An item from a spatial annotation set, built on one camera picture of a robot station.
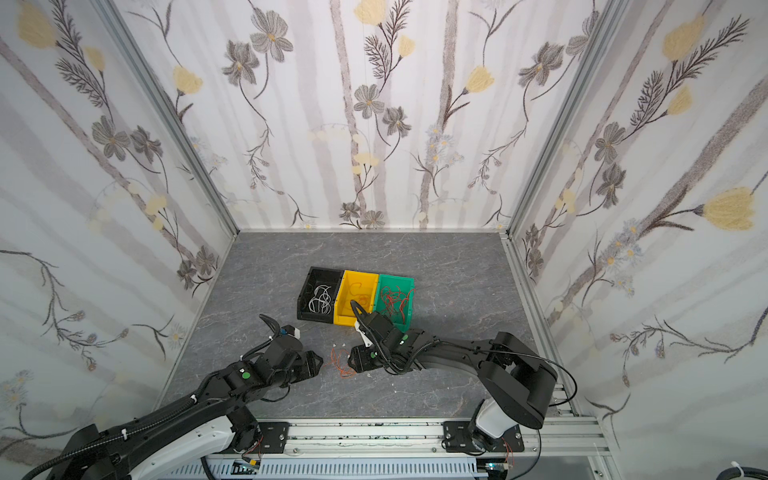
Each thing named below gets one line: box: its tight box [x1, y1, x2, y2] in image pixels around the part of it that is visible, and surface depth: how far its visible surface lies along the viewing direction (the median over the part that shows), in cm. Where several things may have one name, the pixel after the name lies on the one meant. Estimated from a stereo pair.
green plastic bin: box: [374, 274, 415, 334], surface depth 100 cm
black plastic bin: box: [297, 266, 344, 324], surface depth 100 cm
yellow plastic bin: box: [333, 270, 379, 327], surface depth 100 cm
